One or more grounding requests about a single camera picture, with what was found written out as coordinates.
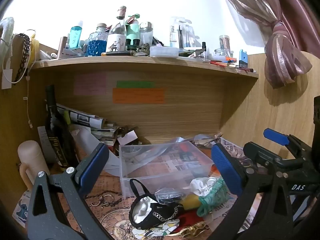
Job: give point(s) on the mint green pump bottle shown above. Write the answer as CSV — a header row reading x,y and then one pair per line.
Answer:
x,y
133,33

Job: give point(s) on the wooden shelf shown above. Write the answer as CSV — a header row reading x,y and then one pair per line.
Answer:
x,y
150,63

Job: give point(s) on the green knit cloth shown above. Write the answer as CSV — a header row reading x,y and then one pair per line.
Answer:
x,y
212,200

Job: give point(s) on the black lace band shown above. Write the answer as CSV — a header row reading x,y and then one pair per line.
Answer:
x,y
23,52

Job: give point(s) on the blue plastic block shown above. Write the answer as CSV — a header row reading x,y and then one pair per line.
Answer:
x,y
243,59

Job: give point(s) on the red cloth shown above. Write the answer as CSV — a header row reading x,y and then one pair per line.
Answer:
x,y
187,218

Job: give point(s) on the pink curtain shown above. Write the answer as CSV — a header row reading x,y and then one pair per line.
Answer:
x,y
285,30

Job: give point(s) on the printed table mat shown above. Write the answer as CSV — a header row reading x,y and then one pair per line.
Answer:
x,y
110,205

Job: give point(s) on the white floral cloth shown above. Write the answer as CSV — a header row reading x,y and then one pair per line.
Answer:
x,y
160,228

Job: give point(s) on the yellow cloth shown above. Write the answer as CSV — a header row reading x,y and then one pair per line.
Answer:
x,y
190,201

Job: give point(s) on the orange sticky note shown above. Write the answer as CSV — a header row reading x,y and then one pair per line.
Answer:
x,y
138,95

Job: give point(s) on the blue cartoon sticker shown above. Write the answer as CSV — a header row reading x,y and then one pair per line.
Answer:
x,y
22,210

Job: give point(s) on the pile of papers and magazines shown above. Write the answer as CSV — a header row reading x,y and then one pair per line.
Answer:
x,y
95,127

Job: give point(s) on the packaged tool set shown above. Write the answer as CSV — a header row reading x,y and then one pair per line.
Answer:
x,y
181,33

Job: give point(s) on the clear bag with dark item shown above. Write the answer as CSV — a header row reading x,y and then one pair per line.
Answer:
x,y
170,195

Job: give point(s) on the pink sticky note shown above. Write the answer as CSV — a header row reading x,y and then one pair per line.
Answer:
x,y
90,83

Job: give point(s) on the clear glass jar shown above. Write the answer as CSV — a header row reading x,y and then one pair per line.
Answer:
x,y
146,36

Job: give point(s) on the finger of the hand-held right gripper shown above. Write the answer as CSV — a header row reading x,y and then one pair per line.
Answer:
x,y
262,155
276,136

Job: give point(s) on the clear plastic case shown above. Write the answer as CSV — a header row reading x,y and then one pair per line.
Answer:
x,y
164,51

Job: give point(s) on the black pen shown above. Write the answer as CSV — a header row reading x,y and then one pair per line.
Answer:
x,y
117,53

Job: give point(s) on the dark wine bottle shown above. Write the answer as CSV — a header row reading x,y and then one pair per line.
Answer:
x,y
56,135

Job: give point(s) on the glass bottle with blue liquid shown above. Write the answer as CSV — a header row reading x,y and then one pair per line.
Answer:
x,y
97,45

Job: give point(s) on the clear plastic box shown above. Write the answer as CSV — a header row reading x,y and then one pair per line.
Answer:
x,y
162,165

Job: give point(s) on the teal plastic bottle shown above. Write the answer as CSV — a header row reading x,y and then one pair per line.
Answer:
x,y
75,37

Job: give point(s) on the clear bottle with white label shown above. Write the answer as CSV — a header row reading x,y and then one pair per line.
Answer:
x,y
117,40

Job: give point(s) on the jar with copper sticks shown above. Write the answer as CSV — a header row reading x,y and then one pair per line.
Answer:
x,y
225,45

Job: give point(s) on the cream plastic mug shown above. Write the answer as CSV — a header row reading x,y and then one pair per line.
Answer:
x,y
31,160

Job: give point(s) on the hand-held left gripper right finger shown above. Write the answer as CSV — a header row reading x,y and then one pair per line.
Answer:
x,y
226,171

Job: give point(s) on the green sticky note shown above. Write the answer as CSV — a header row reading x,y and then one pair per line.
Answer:
x,y
135,84

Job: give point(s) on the white towel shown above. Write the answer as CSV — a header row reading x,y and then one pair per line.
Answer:
x,y
6,35

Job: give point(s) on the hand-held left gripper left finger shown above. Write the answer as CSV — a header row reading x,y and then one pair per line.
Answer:
x,y
95,166

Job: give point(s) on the yellow pouch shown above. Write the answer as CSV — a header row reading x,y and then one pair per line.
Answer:
x,y
35,50

